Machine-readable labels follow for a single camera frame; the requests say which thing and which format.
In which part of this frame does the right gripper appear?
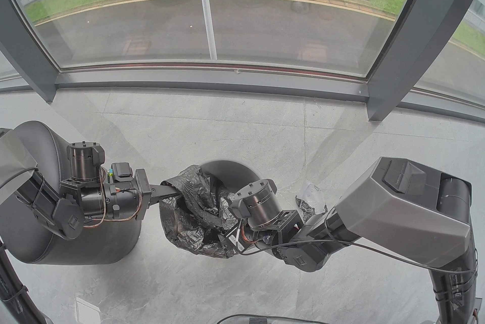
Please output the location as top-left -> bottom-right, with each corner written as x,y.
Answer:
222,228 -> 248,258

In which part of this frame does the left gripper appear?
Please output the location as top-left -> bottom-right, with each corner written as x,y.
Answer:
103,169 -> 182,221

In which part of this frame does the black plastic bag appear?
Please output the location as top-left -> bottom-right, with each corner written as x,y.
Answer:
159,164 -> 248,259

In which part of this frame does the white trash bin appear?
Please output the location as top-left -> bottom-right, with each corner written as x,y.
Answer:
199,159 -> 266,210

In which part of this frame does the crumpled black plastic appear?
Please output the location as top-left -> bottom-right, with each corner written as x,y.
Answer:
296,197 -> 329,224

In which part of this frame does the window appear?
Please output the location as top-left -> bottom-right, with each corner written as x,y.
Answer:
0,0 -> 485,122

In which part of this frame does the dark grey round chair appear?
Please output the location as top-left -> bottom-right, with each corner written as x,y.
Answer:
6,120 -> 142,265

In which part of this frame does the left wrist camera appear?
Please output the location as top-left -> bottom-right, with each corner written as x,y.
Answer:
108,162 -> 134,183

